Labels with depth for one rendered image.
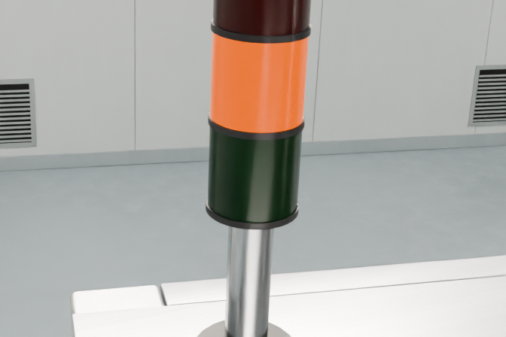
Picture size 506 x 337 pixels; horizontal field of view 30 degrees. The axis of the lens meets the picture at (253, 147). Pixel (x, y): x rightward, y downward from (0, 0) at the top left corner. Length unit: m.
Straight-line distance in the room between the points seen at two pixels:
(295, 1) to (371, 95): 6.07
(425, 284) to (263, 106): 0.24
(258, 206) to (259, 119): 0.05
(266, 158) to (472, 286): 0.24
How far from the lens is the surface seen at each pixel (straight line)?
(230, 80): 0.47
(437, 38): 6.58
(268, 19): 0.45
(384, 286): 0.65
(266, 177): 0.48
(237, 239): 0.51
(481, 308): 0.64
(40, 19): 5.93
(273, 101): 0.47
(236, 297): 0.53
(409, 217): 5.74
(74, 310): 0.61
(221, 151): 0.48
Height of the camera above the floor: 2.42
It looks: 21 degrees down
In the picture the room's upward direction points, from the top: 3 degrees clockwise
